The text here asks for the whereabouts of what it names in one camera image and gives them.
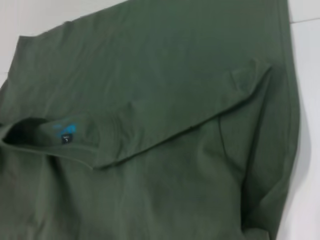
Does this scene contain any dark green FREE t-shirt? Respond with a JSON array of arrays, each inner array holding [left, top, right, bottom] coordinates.
[[0, 0, 301, 240]]

